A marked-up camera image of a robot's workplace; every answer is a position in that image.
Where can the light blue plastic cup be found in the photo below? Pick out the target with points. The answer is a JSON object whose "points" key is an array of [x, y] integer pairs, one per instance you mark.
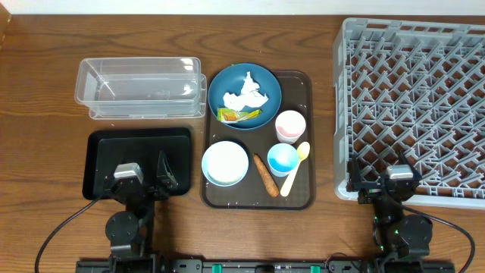
{"points": [[282, 159]]}

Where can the black waste bin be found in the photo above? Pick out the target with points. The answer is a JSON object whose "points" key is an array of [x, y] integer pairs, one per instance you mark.
{"points": [[106, 149]]}

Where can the orange carrot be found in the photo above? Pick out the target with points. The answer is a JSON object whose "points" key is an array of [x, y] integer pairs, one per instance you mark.
{"points": [[266, 177]]}

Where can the white tissue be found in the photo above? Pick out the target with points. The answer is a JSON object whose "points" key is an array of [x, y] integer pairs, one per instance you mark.
{"points": [[249, 96]]}

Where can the dark brown serving tray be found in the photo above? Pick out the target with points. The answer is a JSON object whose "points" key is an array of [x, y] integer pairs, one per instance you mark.
{"points": [[250, 192]]}

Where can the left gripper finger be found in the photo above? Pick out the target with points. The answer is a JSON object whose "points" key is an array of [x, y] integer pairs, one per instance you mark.
{"points": [[163, 170], [120, 167]]}

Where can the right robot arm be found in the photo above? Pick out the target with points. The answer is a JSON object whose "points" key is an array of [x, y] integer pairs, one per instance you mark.
{"points": [[402, 238]]}

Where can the grey dishwasher rack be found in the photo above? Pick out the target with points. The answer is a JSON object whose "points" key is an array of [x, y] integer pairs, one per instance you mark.
{"points": [[414, 89]]}

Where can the pale yellow plastic spoon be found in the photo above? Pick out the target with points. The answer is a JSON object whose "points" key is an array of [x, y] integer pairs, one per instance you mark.
{"points": [[303, 151]]}

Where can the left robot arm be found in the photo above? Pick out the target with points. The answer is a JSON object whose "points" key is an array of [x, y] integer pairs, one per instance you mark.
{"points": [[130, 231]]}

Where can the clear plastic waste bin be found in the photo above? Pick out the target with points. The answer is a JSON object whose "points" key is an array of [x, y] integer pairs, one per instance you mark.
{"points": [[142, 88]]}

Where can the yellow green snack wrapper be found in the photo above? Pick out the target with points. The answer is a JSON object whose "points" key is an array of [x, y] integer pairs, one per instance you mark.
{"points": [[228, 116]]}

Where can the light blue rice bowl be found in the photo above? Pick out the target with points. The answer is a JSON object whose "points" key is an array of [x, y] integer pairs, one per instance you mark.
{"points": [[225, 163]]}

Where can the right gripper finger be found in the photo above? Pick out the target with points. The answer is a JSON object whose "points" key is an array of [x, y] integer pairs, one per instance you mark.
{"points": [[404, 161], [354, 174]]}

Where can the pink plastic cup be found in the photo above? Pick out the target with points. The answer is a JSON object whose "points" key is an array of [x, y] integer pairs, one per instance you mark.
{"points": [[290, 125]]}

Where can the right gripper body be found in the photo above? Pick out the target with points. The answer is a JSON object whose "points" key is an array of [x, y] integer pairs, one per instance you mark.
{"points": [[370, 192]]}

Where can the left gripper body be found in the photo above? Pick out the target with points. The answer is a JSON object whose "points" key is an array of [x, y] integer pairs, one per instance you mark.
{"points": [[156, 196]]}

